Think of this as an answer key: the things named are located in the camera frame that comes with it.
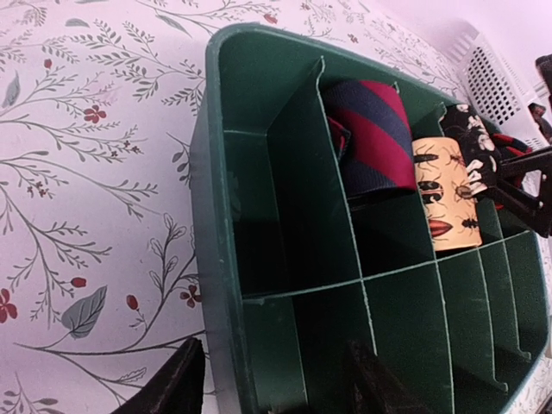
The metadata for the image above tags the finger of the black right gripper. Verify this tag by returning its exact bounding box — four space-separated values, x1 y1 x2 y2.
497 146 551 179
486 180 551 237

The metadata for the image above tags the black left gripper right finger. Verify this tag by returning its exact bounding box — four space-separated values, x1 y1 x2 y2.
342 341 423 413

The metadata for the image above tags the tan patterned rolled tie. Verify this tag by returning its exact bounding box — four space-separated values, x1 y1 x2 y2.
412 136 482 252

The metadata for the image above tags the floral patterned table mat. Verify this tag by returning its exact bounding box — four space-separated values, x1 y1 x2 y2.
0 0 552 414

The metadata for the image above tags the dark red rolled tie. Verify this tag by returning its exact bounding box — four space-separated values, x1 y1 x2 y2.
322 80 417 206

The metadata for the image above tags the dark green divided organizer box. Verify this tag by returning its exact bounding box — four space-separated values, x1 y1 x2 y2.
191 24 548 413

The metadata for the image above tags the white perforated plastic basket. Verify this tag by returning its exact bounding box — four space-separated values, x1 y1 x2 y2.
443 20 549 149

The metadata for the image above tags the black floral rolled tie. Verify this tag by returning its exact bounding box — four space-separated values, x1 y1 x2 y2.
439 103 501 199

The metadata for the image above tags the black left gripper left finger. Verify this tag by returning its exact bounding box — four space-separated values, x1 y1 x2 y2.
113 338 205 414

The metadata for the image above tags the red black striped tie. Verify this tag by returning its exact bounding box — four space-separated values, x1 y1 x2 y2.
491 133 532 160

